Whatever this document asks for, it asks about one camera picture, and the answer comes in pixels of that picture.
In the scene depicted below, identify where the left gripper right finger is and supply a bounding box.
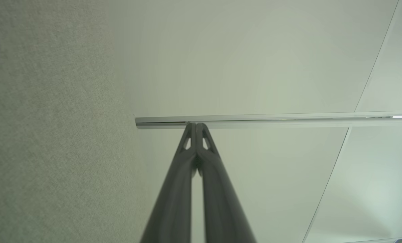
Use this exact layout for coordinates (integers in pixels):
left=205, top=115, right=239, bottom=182
left=197, top=122, right=257, bottom=243

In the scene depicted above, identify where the grey metal partition post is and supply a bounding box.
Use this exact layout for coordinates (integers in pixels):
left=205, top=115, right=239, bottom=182
left=135, top=111, right=402, bottom=130

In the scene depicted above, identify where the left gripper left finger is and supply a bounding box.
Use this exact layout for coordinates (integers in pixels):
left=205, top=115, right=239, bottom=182
left=140, top=122, right=199, bottom=243

